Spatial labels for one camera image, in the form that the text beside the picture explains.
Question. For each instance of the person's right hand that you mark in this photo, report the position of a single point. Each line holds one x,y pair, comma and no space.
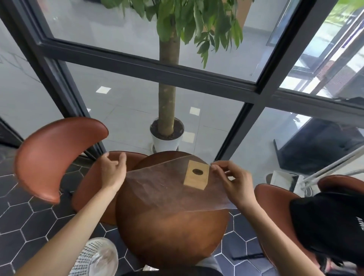
239,187

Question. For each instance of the person's left hand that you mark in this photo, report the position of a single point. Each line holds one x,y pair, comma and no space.
112,176

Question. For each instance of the person's right thumb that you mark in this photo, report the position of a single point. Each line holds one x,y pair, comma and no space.
217,173

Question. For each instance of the person's left thumb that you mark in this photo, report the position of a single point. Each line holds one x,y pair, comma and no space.
123,163

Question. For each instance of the sheer brown mesh cloth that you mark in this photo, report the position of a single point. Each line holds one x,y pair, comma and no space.
167,187

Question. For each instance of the person's right forearm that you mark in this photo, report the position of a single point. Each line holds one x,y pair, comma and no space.
278,241

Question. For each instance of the person's left forearm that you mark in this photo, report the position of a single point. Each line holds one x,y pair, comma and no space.
71,236

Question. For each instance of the wooden tissue box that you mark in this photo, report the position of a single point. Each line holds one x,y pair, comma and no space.
196,179

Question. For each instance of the white plant pot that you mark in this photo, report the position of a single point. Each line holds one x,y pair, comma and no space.
166,143

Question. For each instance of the brown leather chair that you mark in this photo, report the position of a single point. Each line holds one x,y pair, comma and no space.
54,153
273,202

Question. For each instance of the white box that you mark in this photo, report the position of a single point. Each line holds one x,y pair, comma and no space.
283,180

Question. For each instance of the white electric fan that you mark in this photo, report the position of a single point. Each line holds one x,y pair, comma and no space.
95,260

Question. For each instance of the green potted tree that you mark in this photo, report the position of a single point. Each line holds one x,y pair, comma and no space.
168,71

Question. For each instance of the black cover sheet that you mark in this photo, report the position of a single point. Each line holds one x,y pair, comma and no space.
318,147

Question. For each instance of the person's dark clothing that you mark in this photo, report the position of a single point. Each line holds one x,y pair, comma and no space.
176,271

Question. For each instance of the white metal stand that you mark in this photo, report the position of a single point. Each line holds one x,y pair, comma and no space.
327,167

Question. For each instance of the black cap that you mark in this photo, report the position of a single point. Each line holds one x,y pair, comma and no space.
330,224

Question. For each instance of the dark grey window frame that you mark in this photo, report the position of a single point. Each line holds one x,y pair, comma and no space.
199,78

